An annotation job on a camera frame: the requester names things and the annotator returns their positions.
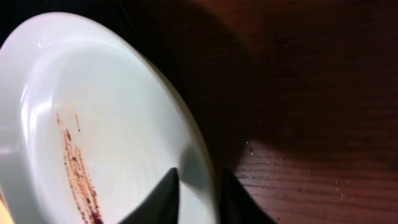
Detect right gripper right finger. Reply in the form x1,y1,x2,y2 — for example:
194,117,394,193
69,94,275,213
220,169,275,224

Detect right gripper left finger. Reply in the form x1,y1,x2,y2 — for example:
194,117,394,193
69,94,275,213
121,167,180,224

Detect pale mint plate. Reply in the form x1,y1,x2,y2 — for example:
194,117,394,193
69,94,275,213
1,12,219,223

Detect yellow plate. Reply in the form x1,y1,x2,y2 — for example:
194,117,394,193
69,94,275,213
0,192,14,224

